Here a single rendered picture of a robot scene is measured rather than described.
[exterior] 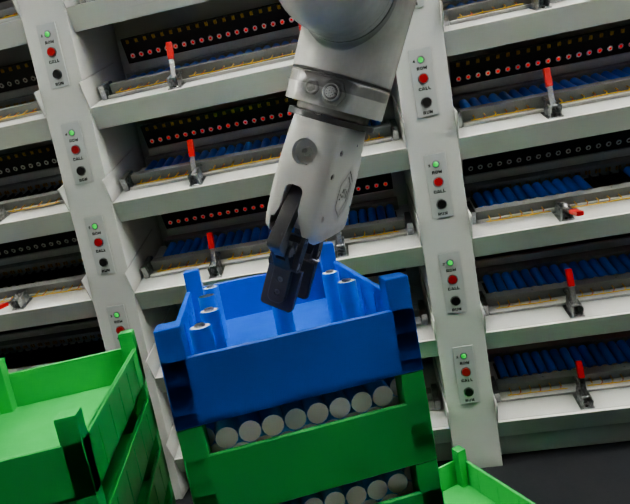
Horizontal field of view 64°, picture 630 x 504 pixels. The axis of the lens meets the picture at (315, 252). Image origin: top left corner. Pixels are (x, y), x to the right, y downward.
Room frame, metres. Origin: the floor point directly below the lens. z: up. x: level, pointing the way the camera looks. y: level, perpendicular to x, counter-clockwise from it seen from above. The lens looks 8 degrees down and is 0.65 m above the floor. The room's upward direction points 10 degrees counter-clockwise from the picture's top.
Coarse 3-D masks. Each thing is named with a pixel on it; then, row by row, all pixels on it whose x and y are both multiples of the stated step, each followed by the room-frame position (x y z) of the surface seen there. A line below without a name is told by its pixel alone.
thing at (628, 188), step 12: (576, 192) 0.98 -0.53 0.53; (588, 192) 0.97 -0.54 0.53; (600, 192) 0.96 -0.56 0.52; (612, 192) 0.96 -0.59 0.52; (624, 192) 0.96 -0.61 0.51; (504, 204) 1.00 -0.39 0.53; (516, 204) 0.99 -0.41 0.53; (528, 204) 0.98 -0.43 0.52; (540, 204) 0.98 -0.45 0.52; (552, 204) 0.98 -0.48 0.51; (576, 204) 0.96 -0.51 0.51; (588, 204) 0.96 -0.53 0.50; (480, 216) 1.00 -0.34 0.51; (492, 216) 1.00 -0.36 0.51; (516, 216) 0.97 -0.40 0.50
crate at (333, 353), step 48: (192, 288) 0.64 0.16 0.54; (240, 288) 0.66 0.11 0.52; (384, 288) 0.39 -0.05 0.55; (240, 336) 0.57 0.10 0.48; (288, 336) 0.37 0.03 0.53; (336, 336) 0.38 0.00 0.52; (384, 336) 0.39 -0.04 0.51; (192, 384) 0.36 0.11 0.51; (240, 384) 0.37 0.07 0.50; (288, 384) 0.37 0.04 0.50; (336, 384) 0.38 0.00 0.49
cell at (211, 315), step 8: (200, 312) 0.45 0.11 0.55; (208, 312) 0.44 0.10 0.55; (216, 312) 0.45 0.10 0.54; (208, 320) 0.44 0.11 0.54; (216, 320) 0.45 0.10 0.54; (216, 328) 0.45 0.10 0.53; (216, 336) 0.45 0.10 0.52; (224, 336) 0.45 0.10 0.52; (216, 344) 0.44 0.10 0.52; (224, 344) 0.45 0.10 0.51
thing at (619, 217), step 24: (528, 168) 1.09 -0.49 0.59; (528, 216) 0.98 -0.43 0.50; (552, 216) 0.96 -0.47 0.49; (576, 216) 0.94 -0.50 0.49; (600, 216) 0.93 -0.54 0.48; (624, 216) 0.92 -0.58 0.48; (480, 240) 0.96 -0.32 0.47; (504, 240) 0.95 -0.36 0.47; (528, 240) 0.95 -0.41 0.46; (552, 240) 0.95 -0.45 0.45; (576, 240) 0.94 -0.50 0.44
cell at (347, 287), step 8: (344, 280) 0.47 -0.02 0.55; (352, 280) 0.47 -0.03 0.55; (344, 288) 0.46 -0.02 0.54; (352, 288) 0.46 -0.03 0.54; (344, 296) 0.46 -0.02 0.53; (352, 296) 0.46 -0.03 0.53; (344, 304) 0.46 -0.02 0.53; (352, 304) 0.46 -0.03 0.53; (344, 312) 0.47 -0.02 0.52; (352, 312) 0.46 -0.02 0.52; (360, 312) 0.47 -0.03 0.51
